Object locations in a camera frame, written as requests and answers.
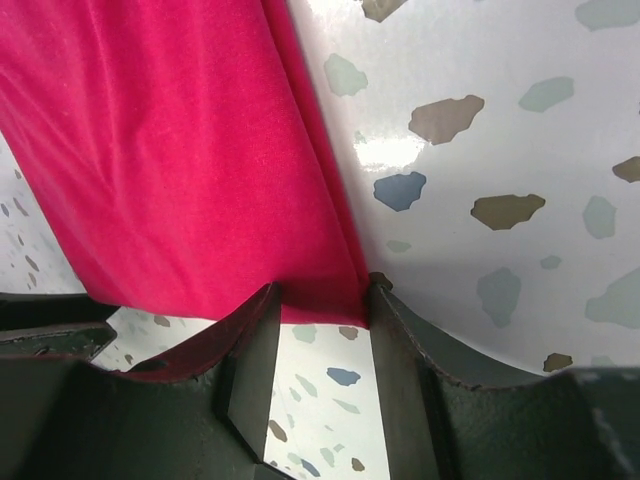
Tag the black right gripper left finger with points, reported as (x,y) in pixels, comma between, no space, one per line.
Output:
(198,410)

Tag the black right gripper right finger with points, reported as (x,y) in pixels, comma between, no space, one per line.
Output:
(451,412)

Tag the magenta t shirt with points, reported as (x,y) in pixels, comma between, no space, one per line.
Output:
(178,152)

